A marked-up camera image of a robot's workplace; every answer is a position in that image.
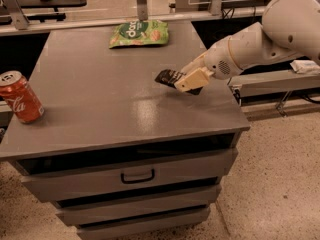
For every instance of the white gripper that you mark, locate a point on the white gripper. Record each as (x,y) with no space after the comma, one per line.
(218,61)

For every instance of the black rxbar chocolate bar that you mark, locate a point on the black rxbar chocolate bar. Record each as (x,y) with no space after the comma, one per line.
(168,77)

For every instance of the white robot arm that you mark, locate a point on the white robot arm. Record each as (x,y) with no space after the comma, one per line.
(288,30)

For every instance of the red coke can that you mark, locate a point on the red coke can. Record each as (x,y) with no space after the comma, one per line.
(20,97)

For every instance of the green snack chip bag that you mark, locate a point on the green snack chip bag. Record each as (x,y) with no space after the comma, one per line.
(140,33)

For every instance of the white crumpled paper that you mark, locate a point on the white crumpled paper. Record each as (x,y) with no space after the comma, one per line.
(305,67)

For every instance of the grey drawer cabinet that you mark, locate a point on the grey drawer cabinet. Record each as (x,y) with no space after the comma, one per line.
(104,115)

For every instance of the black drawer handle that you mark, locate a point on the black drawer handle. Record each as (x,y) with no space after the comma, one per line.
(139,177)

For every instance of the grey metal railing frame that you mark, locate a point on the grey metal railing frame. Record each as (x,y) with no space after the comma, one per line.
(109,12)

